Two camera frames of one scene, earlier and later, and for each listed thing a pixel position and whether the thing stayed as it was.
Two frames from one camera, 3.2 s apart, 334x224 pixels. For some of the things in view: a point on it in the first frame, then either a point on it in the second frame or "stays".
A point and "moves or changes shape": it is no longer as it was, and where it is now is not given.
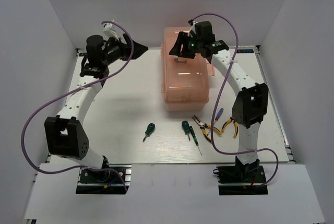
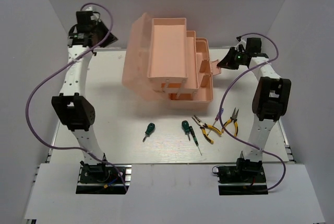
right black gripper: x=182 y=39 -> x=227 y=62
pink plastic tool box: x=185 y=78 moves or changes shape
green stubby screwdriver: x=150 y=128 stays
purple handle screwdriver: x=218 y=115 stays
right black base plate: x=241 y=179 stays
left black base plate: x=104 y=181 stays
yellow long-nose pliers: x=203 y=125 stays
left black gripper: x=125 y=48 -> x=111 y=39
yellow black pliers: x=236 y=125 stays
